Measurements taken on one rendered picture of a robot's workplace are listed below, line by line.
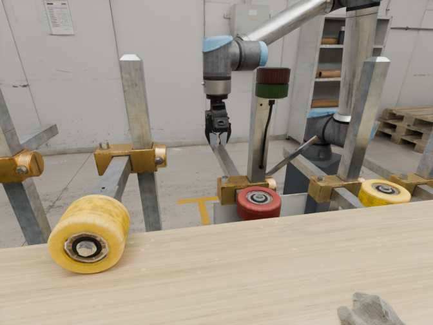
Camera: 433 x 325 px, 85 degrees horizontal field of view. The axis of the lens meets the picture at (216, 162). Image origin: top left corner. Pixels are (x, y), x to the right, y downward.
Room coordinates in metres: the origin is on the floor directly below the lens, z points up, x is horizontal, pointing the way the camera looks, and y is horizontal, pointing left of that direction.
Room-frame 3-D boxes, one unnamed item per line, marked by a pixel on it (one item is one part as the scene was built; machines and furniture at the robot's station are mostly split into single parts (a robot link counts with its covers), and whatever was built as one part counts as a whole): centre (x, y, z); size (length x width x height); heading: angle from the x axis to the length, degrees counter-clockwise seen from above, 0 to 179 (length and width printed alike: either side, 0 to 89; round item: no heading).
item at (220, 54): (0.80, 0.00, 1.13); 0.10 x 0.09 x 0.12; 118
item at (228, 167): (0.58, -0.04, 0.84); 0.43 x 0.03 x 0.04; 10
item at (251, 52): (0.87, -0.10, 1.14); 0.12 x 0.12 x 0.09; 28
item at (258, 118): (0.50, -0.09, 0.88); 0.03 x 0.03 x 0.48; 10
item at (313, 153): (1.31, -0.58, 0.65); 0.19 x 0.19 x 0.10
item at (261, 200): (0.37, -0.08, 0.85); 0.08 x 0.08 x 0.11
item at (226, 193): (0.50, -0.07, 0.85); 0.13 x 0.06 x 0.05; 100
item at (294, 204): (0.53, -0.12, 0.75); 0.26 x 0.01 x 0.10; 100
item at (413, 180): (0.59, -0.56, 0.81); 0.13 x 0.06 x 0.05; 100
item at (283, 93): (0.46, -0.10, 1.08); 0.06 x 0.06 x 0.02
